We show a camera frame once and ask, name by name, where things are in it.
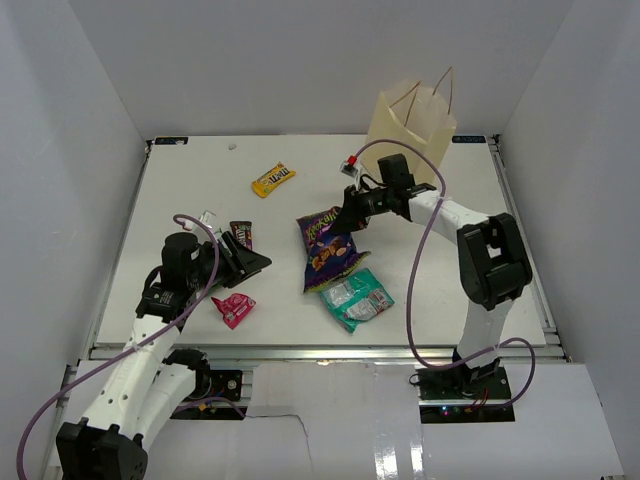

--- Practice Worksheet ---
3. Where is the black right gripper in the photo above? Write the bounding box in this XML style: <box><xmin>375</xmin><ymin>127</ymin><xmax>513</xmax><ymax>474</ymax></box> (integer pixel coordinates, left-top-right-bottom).
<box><xmin>329</xmin><ymin>184</ymin><xmax>395</xmax><ymax>234</ymax></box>

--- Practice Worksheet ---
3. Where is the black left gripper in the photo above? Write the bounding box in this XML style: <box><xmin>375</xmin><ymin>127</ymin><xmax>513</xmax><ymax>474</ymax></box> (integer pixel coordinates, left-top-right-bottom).
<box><xmin>188</xmin><ymin>230</ymin><xmax>271</xmax><ymax>291</ymax></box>

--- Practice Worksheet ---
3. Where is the dark blue Krokant snack bag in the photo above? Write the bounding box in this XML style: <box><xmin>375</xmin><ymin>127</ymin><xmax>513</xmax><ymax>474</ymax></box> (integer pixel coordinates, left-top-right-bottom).
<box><xmin>297</xmin><ymin>206</ymin><xmax>370</xmax><ymax>293</ymax></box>

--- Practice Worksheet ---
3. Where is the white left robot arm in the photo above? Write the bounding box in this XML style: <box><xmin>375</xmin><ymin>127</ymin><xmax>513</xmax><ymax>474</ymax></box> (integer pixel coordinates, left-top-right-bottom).
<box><xmin>56</xmin><ymin>232</ymin><xmax>271</xmax><ymax>479</ymax></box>

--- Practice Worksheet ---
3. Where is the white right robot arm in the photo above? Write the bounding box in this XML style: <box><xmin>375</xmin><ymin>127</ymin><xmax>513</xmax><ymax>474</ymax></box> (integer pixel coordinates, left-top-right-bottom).
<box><xmin>331</xmin><ymin>154</ymin><xmax>533</xmax><ymax>399</ymax></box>

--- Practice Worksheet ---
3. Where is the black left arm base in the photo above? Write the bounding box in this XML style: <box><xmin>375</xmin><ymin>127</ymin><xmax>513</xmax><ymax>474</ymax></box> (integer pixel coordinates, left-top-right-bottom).
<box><xmin>166</xmin><ymin>349</ymin><xmax>246</xmax><ymax>420</ymax></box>

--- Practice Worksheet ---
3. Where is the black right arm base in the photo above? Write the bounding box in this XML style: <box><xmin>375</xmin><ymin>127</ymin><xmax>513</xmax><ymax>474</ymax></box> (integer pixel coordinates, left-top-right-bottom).
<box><xmin>408</xmin><ymin>367</ymin><xmax>515</xmax><ymax>425</ymax></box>

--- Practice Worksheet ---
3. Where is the teal candy bag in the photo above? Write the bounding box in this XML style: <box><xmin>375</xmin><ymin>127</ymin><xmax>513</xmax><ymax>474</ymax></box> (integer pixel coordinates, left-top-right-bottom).
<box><xmin>320</xmin><ymin>268</ymin><xmax>395</xmax><ymax>334</ymax></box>

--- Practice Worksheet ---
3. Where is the beige paper bag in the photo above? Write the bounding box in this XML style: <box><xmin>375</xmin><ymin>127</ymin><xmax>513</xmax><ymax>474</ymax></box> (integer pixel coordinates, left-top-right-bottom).
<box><xmin>360</xmin><ymin>68</ymin><xmax>457</xmax><ymax>184</ymax></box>

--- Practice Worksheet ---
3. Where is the brown M&M's packet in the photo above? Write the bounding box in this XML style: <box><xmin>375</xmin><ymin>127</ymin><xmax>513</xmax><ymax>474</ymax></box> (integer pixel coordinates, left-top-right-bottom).
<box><xmin>230</xmin><ymin>220</ymin><xmax>253</xmax><ymax>250</ymax></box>

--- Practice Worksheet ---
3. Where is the pink candy packet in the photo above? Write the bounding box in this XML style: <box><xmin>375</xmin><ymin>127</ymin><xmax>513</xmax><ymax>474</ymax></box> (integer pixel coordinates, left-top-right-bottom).
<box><xmin>211</xmin><ymin>293</ymin><xmax>256</xmax><ymax>330</ymax></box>

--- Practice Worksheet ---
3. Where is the yellow M&M's packet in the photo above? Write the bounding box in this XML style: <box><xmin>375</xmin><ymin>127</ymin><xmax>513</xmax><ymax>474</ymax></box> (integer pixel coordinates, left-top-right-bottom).
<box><xmin>251</xmin><ymin>162</ymin><xmax>296</xmax><ymax>198</ymax></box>

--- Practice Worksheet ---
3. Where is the white paper sheet front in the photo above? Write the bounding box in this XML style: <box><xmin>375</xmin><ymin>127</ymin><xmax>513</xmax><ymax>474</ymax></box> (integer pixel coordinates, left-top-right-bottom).
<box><xmin>146</xmin><ymin>363</ymin><xmax>623</xmax><ymax>479</ymax></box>

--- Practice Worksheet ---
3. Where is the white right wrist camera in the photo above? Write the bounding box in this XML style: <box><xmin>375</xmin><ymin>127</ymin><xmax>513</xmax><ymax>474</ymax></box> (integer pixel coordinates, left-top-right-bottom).
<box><xmin>340</xmin><ymin>155</ymin><xmax>360</xmax><ymax>182</ymax></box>

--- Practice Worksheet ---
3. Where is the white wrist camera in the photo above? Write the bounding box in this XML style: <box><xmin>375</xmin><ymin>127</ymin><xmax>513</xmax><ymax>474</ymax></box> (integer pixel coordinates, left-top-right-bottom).
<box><xmin>197</xmin><ymin>210</ymin><xmax>219</xmax><ymax>234</ymax></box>
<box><xmin>340</xmin><ymin>155</ymin><xmax>360</xmax><ymax>182</ymax></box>

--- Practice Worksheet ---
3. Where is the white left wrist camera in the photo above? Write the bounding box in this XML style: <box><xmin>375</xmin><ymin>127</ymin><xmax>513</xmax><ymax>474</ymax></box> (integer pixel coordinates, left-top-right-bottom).
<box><xmin>197</xmin><ymin>210</ymin><xmax>219</xmax><ymax>234</ymax></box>

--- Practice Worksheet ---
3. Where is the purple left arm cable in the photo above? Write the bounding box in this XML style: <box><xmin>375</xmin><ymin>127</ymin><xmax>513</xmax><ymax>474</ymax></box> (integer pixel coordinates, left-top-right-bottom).
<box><xmin>16</xmin><ymin>213</ymin><xmax>222</xmax><ymax>480</ymax></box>

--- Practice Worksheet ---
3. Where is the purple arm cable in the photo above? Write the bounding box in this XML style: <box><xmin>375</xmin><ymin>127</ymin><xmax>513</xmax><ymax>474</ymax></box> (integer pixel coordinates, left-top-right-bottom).
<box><xmin>16</xmin><ymin>213</ymin><xmax>222</xmax><ymax>480</ymax></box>
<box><xmin>349</xmin><ymin>139</ymin><xmax>537</xmax><ymax>416</ymax></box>

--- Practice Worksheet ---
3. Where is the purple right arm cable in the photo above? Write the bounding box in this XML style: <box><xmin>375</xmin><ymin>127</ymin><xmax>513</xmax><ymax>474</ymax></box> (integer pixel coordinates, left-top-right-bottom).
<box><xmin>349</xmin><ymin>139</ymin><xmax>537</xmax><ymax>416</ymax></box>

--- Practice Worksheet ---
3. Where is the aluminium table frame rail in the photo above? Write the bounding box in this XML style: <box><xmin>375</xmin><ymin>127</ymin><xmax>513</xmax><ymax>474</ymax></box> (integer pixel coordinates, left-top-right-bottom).
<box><xmin>89</xmin><ymin>344</ymin><xmax>565</xmax><ymax>363</ymax></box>

